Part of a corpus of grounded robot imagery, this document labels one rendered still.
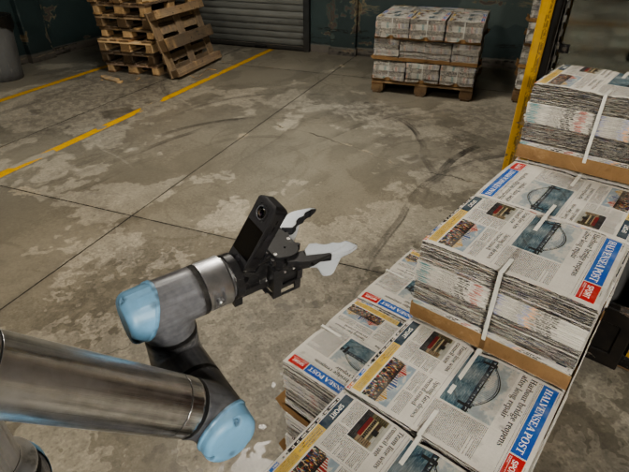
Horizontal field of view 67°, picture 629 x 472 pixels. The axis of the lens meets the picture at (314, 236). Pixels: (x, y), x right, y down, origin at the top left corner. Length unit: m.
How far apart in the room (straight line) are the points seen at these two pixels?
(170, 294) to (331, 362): 0.83
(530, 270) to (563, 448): 1.20
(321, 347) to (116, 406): 0.98
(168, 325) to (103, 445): 1.49
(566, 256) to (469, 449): 0.46
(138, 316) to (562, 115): 1.24
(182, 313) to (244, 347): 1.65
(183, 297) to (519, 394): 0.75
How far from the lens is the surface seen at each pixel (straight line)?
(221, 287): 0.68
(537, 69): 2.08
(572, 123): 1.53
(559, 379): 1.16
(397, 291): 1.67
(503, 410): 1.10
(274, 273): 0.72
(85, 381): 0.52
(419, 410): 1.05
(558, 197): 1.41
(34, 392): 0.50
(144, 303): 0.66
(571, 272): 1.11
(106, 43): 7.25
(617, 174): 1.55
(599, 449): 2.24
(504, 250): 1.12
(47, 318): 2.77
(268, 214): 0.67
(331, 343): 1.47
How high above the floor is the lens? 1.66
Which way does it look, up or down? 33 degrees down
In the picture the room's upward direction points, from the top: straight up
